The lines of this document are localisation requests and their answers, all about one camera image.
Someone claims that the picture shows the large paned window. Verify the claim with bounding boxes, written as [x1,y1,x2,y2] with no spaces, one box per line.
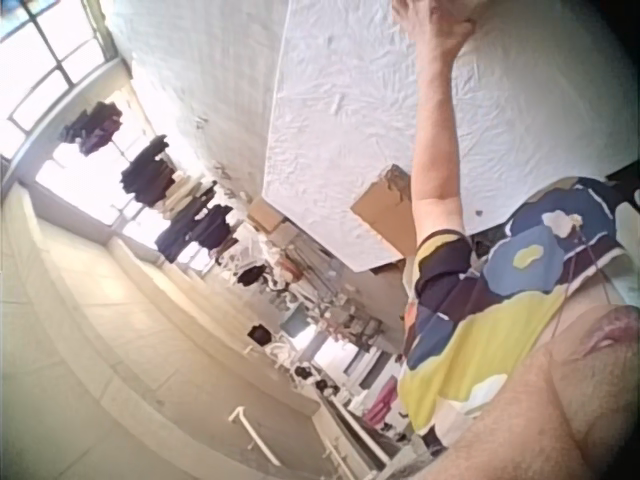
[0,0,132,161]

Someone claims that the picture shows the brown cardboard boxes on shelf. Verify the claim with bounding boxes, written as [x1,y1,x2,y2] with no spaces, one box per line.
[247,197,296,246]

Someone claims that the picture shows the brown cardboard box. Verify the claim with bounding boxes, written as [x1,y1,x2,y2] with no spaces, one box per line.
[350,164,419,257]

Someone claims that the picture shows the cluttered rack of goods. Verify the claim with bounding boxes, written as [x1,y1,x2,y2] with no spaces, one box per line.
[234,234,401,351]

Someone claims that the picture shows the pink garment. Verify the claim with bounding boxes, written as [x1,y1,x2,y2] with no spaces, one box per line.
[362,378,400,426]

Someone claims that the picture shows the rack of dark clothes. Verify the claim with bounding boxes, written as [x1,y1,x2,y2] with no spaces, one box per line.
[58,101,240,265]

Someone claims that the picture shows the white crinkled table cover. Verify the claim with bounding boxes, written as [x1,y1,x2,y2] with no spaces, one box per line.
[261,0,640,274]

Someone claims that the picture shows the person's left hand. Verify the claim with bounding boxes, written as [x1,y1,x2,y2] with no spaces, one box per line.
[391,0,476,62]

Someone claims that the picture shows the white metal frame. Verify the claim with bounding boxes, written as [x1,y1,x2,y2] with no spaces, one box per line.
[228,406,284,469]

